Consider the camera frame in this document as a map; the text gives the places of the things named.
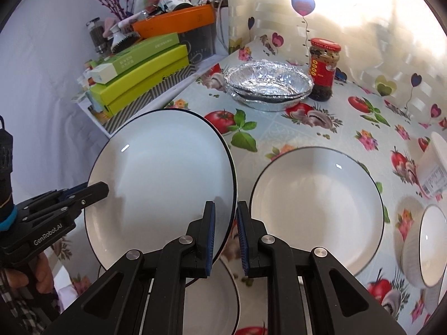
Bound white plate black rim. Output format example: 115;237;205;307
250;147;385;275
85;109;237;269
183;259;241;335

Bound white ribbed bowl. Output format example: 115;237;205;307
401;205;446;289

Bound person left hand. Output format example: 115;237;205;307
3;252;55;296

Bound lime green box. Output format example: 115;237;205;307
89;44;189;116

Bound light green box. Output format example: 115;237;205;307
90;33;180;84

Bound white plastic tub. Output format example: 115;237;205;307
416;132;447;198

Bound dark glass jar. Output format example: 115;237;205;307
86;17;108;55

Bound vegetable print tablecloth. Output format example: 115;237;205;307
48;38;447;335

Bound orange box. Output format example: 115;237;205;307
132;4;215;39

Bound stacked foil trays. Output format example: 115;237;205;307
223;60;314;112

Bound red label sauce jar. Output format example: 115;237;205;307
309;38;342;102

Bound heart pattern curtain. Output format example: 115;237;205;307
228;0;446;123

